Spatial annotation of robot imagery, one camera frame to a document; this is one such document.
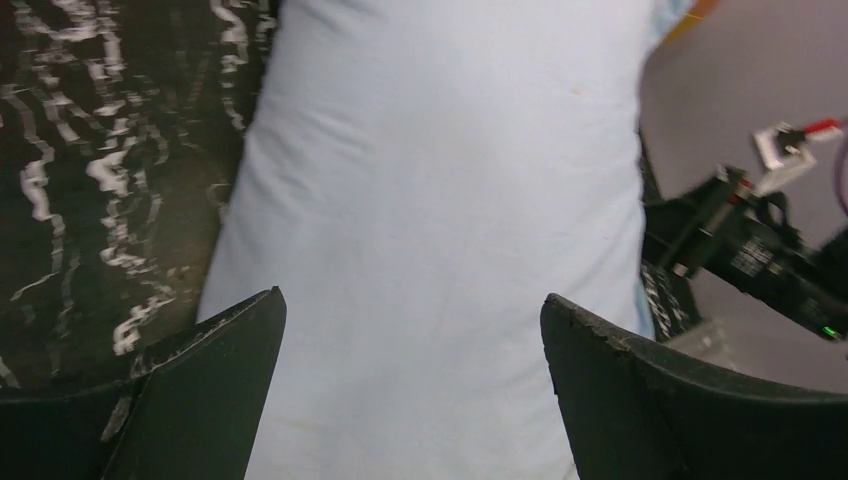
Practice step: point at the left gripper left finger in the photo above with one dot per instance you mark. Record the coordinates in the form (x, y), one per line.
(186, 407)

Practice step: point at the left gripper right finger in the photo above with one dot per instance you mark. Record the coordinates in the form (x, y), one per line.
(637, 409)

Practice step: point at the light blue pillowcase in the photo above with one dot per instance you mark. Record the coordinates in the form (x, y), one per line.
(418, 176)

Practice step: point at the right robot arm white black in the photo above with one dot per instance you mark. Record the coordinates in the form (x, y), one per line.
(746, 239)

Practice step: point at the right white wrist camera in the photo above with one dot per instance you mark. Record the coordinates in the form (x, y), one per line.
(784, 151)

